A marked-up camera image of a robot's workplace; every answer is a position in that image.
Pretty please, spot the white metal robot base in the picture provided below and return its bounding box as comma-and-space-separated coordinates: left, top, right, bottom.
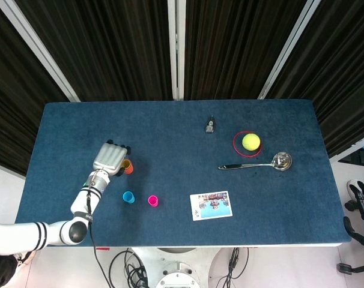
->
130, 246, 228, 288

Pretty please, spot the black caster stand leg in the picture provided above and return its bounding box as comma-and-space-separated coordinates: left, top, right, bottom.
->
336, 261, 364, 274

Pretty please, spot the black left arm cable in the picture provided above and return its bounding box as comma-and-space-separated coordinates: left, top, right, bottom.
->
85, 176, 112, 288

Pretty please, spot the red elastic ring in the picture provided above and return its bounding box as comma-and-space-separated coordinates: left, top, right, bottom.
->
232, 130, 263, 158

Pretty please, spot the white upright frame post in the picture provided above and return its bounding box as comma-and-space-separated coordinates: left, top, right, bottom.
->
167, 0, 186, 101

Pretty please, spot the dark pleated curtain panel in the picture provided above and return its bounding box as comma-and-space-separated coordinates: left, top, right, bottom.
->
15, 0, 174, 102
184, 0, 306, 101
266, 0, 364, 158
0, 0, 69, 178

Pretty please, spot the black floor cable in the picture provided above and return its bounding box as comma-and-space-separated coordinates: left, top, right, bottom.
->
214, 246, 250, 288
108, 247, 132, 288
124, 248, 150, 288

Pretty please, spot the blue velvet table cloth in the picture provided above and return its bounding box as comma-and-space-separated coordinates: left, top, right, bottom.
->
15, 99, 353, 247

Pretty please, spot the small bagged keychain figure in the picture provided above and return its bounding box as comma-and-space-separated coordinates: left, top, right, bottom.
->
204, 115, 216, 134

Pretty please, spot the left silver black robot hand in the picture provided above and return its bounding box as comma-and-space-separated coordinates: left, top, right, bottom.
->
93, 139, 132, 178

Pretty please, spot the illustrated postcard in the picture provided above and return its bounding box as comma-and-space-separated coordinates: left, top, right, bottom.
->
189, 190, 233, 222

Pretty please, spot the white slanted frame post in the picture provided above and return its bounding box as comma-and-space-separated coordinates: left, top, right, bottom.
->
257, 0, 317, 100
0, 0, 80, 103

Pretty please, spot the steel ladle black handle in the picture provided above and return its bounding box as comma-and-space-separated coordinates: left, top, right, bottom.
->
217, 152, 293, 172

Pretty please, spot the yellow tennis ball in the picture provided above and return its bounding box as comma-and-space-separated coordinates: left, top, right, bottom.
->
241, 133, 261, 151

